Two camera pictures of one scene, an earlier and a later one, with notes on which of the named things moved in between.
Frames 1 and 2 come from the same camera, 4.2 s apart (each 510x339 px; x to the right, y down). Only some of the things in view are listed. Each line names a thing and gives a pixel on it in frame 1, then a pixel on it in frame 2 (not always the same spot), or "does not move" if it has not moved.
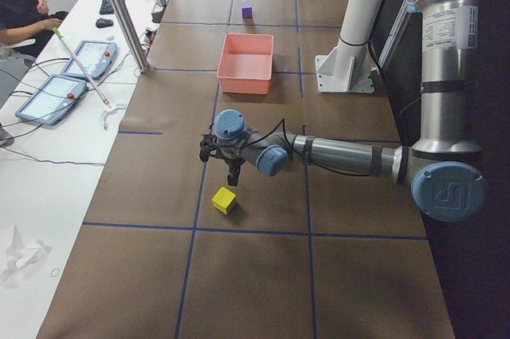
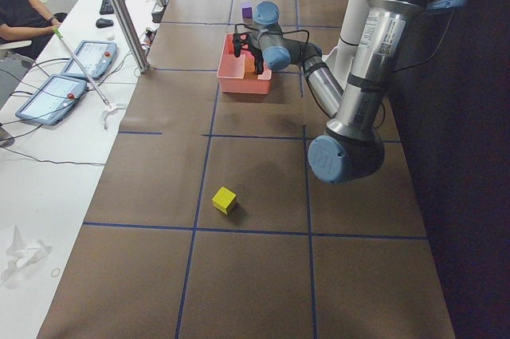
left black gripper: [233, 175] to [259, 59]
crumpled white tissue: [19, 254] does not move
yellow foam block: [224, 200] does not move
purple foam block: [247, 12] does not move
